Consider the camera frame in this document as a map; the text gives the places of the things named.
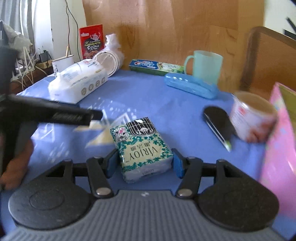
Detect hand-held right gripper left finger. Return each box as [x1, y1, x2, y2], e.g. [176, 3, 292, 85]
[46, 148, 119, 199]

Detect bagged paper cups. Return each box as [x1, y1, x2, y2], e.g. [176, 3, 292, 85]
[94, 34, 124, 77]

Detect wooden rattan chair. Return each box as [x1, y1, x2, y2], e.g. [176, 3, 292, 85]
[239, 26, 296, 93]

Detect red snack box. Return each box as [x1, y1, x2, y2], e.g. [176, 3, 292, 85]
[79, 24, 104, 61]

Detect blue tablecloth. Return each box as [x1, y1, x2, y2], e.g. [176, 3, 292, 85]
[0, 68, 296, 241]

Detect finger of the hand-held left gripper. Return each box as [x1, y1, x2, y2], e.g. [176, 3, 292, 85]
[53, 102, 103, 127]

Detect wood-pattern board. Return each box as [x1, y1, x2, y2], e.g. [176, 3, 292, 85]
[82, 0, 265, 81]

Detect person's left hand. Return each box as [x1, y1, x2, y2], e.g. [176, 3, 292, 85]
[0, 139, 35, 191]

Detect white tissue pack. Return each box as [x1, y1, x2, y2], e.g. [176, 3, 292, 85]
[48, 59, 109, 104]

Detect black power adapter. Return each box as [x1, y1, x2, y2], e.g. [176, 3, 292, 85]
[38, 50, 50, 63]

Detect grey curtain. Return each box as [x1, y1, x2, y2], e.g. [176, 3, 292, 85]
[0, 0, 35, 47]

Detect toothpaste box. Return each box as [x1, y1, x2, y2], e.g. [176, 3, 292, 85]
[129, 59, 185, 76]

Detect blue plastic case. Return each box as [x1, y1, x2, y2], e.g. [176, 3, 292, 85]
[164, 73, 219, 100]

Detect white enamel mug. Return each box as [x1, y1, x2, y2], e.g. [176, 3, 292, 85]
[51, 55, 74, 77]

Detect green patterned tissue pack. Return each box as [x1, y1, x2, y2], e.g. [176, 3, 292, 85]
[110, 117, 174, 183]

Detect black wall cable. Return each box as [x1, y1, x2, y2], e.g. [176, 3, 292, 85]
[65, 0, 80, 61]

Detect white cable bundle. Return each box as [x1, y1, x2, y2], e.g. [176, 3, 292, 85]
[11, 46, 37, 88]

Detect mint green cup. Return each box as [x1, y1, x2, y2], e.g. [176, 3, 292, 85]
[184, 50, 223, 85]

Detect black wall tape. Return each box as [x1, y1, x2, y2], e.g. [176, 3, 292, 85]
[283, 17, 296, 40]

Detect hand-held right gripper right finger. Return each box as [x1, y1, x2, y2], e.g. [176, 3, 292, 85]
[172, 148, 249, 199]

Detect black oval case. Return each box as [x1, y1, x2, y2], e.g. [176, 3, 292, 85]
[203, 106, 237, 152]

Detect pink tin box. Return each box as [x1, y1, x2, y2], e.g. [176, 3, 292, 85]
[258, 82, 296, 212]

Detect round white can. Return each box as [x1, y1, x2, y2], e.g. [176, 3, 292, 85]
[229, 91, 278, 142]

